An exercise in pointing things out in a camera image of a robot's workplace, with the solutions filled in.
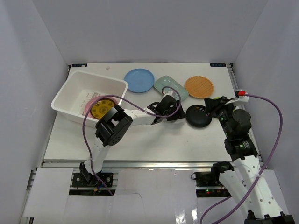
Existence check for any white plastic bin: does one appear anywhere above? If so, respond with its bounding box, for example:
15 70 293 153
51 70 128 124

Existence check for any woven bamboo round plate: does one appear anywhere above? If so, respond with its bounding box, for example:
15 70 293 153
185 76 214 99

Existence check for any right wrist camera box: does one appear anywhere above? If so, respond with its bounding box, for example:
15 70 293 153
228 90 249 106

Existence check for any blue table label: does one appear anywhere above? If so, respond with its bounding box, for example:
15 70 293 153
210 63 226 67
71 63 88 68

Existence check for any aluminium table frame rail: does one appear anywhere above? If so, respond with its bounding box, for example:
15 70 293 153
228 62 261 156

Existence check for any left blue table label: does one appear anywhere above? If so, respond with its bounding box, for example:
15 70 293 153
71 63 88 68

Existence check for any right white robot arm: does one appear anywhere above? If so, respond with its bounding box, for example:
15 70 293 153
204 91 295 224

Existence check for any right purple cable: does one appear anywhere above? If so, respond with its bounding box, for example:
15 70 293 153
200 93 285 224

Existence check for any celadon divided oval plate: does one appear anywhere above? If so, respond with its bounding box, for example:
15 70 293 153
154 76 189 101

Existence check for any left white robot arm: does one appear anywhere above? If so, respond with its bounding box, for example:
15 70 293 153
79 95 185 186

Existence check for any right blue table label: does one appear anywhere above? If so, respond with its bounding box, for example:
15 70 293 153
210 63 226 67

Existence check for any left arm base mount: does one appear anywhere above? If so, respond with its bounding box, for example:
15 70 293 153
69 173 115 196

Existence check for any black round plate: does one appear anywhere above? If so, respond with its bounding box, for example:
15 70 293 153
185 105 212 128

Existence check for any blue round plate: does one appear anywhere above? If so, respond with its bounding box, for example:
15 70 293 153
124 68 155 93

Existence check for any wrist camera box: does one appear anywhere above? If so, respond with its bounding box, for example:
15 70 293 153
162 91 175 98
228 90 249 106

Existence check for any pink round plate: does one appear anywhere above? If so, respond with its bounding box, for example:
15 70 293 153
83 96 119 118

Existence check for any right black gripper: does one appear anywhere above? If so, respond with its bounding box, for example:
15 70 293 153
204 97 237 138

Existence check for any black and gold plate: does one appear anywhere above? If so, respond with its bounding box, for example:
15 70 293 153
90 98 116 119

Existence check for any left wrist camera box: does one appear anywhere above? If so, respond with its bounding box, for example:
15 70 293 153
162 91 175 98

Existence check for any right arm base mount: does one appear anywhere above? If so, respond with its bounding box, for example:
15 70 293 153
190 172 230 198

